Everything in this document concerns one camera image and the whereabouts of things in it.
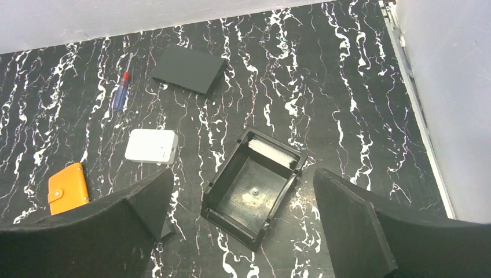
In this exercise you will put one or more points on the flat black box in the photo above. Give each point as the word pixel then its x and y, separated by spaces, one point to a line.
pixel 189 69

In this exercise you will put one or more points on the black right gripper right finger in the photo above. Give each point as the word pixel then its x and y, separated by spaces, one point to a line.
pixel 370 236

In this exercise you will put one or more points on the open black plastic box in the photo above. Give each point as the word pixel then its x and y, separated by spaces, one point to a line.
pixel 244 195

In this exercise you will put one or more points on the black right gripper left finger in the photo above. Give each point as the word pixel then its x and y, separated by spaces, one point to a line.
pixel 110 237

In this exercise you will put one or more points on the white rectangular box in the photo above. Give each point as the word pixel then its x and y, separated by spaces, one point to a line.
pixel 152 146

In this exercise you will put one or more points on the blue red screwdriver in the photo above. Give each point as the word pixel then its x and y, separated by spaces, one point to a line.
pixel 121 93

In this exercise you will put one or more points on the white cards stack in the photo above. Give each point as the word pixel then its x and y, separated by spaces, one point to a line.
pixel 272 153

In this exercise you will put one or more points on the aluminium side rail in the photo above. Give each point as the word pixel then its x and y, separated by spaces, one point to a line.
pixel 388 9

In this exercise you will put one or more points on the orange leather card holder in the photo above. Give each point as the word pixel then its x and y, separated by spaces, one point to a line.
pixel 67 189

